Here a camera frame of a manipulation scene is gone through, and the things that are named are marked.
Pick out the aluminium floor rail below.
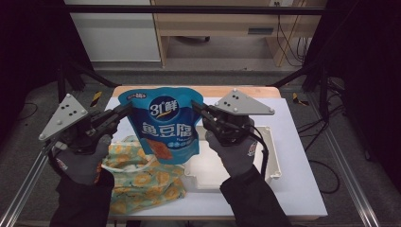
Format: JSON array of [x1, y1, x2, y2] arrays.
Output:
[[306, 93, 381, 227], [0, 91, 80, 227]]

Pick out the yellow black tape piece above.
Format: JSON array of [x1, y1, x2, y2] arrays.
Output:
[[291, 92, 310, 107], [90, 91, 103, 108]]

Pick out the teal orange-print cloth bag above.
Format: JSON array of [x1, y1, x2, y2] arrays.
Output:
[[101, 134, 187, 216]]

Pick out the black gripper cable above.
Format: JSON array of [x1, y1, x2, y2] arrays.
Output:
[[247, 124, 342, 195], [46, 141, 65, 176]]

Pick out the black curtain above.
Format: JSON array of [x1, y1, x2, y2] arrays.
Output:
[[304, 0, 401, 185], [0, 0, 93, 140]]

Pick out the white table board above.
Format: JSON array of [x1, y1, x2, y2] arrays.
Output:
[[105, 96, 329, 220]]

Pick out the black floor cables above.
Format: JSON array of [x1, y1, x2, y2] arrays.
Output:
[[296, 103, 347, 152]]

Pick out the white wall socket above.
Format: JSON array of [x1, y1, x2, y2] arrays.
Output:
[[269, 0, 295, 8]]

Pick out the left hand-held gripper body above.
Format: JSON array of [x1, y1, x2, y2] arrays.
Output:
[[38, 93, 112, 155]]

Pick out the person's left hand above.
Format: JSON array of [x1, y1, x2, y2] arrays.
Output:
[[53, 135, 113, 185]]

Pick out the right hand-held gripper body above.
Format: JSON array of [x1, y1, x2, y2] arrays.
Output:
[[207, 88, 276, 148]]

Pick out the light wooden desk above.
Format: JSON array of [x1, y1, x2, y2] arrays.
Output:
[[150, 0, 327, 68]]

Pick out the black horizontal frame bar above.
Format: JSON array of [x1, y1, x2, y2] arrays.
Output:
[[64, 4, 325, 16]]

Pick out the white cabinet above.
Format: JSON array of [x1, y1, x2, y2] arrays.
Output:
[[62, 0, 162, 63]]

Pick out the person's right hand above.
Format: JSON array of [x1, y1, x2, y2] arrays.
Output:
[[204, 126, 257, 178]]

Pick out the bundle of hanging black cables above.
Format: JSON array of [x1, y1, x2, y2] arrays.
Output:
[[274, 1, 314, 68]]

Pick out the thin black floor cable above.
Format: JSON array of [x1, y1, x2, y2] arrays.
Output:
[[17, 102, 40, 122]]

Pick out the blue snack pouch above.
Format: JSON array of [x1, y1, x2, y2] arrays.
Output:
[[117, 87, 205, 166]]

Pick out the wooden table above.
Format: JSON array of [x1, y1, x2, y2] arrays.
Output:
[[112, 85, 282, 99]]

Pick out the white plastic tray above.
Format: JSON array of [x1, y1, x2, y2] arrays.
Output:
[[183, 125, 283, 192]]

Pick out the black metal stand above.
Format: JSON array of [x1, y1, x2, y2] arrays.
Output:
[[268, 61, 331, 122], [56, 60, 122, 121]]

